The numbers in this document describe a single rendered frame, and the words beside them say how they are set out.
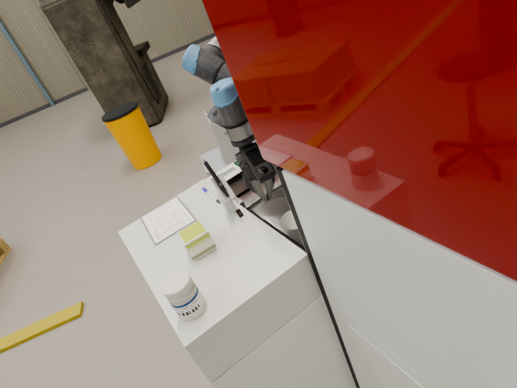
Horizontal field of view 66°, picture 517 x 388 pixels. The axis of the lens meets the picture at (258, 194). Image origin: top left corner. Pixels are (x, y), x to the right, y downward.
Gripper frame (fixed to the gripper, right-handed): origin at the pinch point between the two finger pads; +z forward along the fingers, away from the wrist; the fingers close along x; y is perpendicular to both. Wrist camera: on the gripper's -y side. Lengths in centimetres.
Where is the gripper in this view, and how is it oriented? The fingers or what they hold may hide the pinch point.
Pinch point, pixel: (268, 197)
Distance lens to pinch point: 116.9
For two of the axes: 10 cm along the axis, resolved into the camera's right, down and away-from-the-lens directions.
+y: -3.0, -4.4, 8.5
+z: 3.2, 7.9, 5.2
